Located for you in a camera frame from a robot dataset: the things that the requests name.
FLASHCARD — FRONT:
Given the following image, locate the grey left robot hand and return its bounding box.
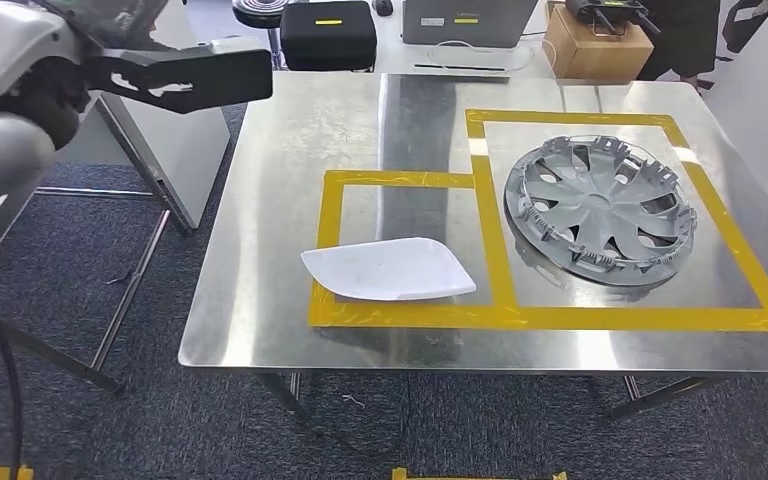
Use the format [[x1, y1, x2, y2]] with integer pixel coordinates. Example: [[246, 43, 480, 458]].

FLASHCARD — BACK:
[[46, 0, 177, 53]]

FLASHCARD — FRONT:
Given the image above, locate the white curved plastic part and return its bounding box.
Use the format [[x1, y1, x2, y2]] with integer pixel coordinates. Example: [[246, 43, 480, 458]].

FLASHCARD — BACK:
[[301, 237, 478, 303]]

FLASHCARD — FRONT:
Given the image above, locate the steel workbench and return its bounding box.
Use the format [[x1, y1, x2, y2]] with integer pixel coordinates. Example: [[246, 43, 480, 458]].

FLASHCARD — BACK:
[[178, 71, 768, 420], [0, 92, 194, 397]]

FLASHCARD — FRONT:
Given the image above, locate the black round stool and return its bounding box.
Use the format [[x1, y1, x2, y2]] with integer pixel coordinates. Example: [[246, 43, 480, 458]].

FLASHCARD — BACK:
[[232, 0, 289, 71]]

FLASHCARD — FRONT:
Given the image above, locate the black hard case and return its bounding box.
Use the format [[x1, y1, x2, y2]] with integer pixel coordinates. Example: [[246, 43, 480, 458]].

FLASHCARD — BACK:
[[279, 0, 379, 73]]

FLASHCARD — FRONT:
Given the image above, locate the small yellow tape square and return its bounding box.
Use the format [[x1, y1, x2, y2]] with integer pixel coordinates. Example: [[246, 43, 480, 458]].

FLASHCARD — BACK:
[[307, 169, 518, 331]]

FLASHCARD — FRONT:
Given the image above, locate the brown cardboard box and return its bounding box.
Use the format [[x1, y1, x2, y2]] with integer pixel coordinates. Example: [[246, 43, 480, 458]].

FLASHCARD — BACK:
[[542, 3, 656, 82]]

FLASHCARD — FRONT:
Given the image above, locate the grey plastic wheel hubcap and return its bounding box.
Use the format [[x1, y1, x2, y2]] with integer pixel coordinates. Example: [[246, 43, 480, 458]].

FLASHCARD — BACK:
[[503, 134, 699, 287]]

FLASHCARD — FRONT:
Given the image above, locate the person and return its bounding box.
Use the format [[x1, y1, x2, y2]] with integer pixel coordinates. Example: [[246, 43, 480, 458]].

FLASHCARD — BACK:
[[635, 0, 722, 84]]

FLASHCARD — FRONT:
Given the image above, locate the large yellow tape square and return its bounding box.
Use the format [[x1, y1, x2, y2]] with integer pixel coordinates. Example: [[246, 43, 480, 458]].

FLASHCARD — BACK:
[[465, 107, 768, 334]]

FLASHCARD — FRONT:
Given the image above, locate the white panel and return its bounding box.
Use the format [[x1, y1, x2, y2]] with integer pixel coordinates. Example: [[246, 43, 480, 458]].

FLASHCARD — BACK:
[[701, 6, 768, 203]]

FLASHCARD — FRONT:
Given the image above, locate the white cable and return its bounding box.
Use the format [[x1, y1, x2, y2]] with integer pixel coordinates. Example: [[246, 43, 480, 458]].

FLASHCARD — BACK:
[[426, 36, 558, 73]]

